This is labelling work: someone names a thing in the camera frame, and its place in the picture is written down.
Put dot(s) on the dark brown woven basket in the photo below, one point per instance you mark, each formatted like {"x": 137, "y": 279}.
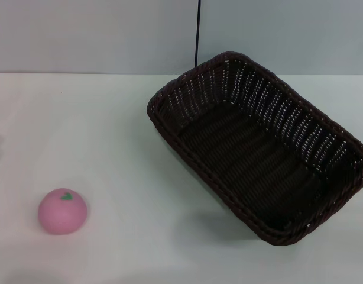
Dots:
{"x": 243, "y": 154}

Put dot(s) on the dark vertical wall strip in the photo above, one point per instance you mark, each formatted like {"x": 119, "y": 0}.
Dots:
{"x": 197, "y": 32}

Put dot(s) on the pink toy peach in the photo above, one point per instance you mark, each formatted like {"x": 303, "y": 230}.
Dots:
{"x": 61, "y": 214}

